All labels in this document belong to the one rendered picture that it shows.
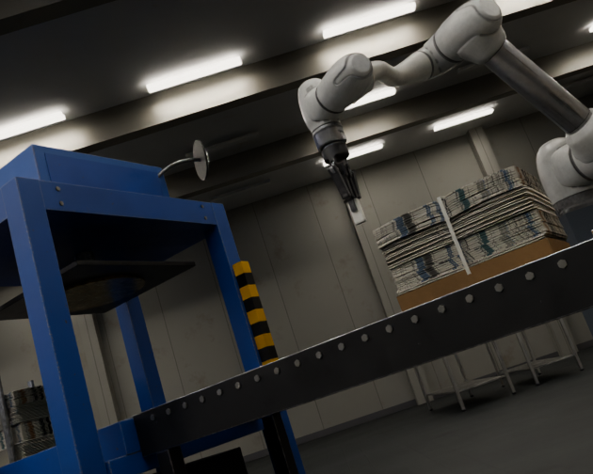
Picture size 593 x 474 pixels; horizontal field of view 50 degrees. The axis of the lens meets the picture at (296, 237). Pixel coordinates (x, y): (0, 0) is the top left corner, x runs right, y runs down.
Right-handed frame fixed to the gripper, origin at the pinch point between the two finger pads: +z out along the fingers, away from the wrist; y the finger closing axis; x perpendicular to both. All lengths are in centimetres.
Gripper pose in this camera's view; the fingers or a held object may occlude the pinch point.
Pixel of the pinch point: (357, 212)
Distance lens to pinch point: 180.3
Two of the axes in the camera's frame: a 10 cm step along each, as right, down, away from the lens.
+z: 3.1, 9.2, -2.4
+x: -7.8, 3.9, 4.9
